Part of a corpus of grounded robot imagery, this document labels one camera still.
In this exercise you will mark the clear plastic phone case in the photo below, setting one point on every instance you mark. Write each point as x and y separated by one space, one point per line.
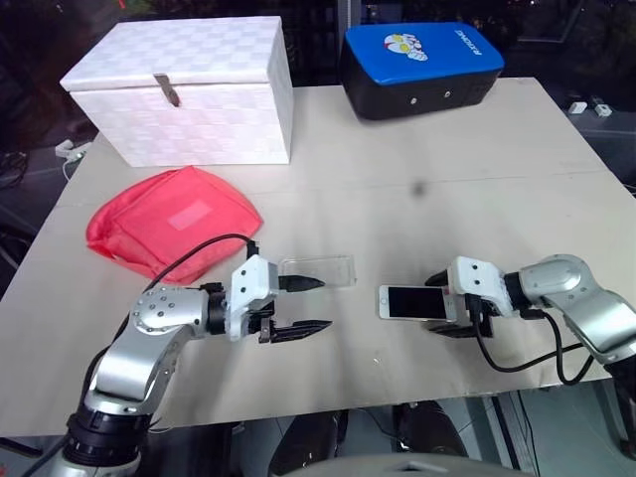
333 270

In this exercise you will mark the white power strip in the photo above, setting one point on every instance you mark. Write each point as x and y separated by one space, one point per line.
72 150

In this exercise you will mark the small white plug adapter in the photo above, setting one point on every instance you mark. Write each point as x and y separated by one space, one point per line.
578 107
602 109

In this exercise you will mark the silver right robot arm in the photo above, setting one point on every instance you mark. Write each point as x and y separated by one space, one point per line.
576 298

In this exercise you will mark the metal box latch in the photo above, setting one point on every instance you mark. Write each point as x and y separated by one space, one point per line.
168 89

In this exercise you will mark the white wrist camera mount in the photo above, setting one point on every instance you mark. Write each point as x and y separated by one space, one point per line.
251 288
474 280

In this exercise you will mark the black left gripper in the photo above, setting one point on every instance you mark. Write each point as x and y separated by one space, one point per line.
262 322

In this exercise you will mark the white checkered storage box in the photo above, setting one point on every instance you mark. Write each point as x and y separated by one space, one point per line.
189 84

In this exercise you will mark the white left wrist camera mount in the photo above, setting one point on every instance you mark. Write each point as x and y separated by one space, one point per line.
251 288

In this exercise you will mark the dark rounded shape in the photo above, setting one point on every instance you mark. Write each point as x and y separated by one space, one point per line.
432 427
308 442

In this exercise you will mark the white smartphone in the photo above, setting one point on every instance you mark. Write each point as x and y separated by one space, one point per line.
412 302

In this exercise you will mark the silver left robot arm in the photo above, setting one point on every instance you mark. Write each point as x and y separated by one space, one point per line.
149 343

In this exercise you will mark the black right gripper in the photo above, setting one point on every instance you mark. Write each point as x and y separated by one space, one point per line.
481 318

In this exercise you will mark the red fabric bag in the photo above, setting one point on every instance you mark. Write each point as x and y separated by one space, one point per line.
169 223

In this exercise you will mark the blue and black padded case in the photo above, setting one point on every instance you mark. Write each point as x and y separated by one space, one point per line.
422 64

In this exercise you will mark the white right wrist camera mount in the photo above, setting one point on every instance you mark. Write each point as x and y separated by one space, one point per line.
474 280

